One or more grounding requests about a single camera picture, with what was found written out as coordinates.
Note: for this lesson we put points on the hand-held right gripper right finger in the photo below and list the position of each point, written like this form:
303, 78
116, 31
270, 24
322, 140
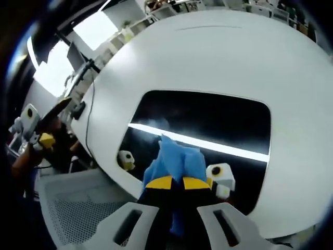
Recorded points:
234, 226

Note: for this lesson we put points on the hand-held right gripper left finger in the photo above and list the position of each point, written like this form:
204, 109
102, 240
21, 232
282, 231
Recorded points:
130, 224

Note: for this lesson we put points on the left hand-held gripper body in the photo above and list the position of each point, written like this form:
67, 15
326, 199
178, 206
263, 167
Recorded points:
28, 117

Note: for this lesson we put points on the blue cleaning cloth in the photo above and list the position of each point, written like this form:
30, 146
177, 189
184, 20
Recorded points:
177, 161

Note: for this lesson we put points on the small black oval device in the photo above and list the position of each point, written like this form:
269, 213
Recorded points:
78, 110

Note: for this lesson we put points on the white mesh basket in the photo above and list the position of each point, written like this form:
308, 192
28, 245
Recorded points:
78, 203

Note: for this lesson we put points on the dark computer monitor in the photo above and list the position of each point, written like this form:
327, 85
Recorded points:
75, 56

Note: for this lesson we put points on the white low cabinet row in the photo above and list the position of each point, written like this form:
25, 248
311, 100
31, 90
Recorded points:
130, 34

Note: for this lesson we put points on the small green potted plant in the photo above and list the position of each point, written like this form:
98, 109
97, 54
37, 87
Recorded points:
126, 23

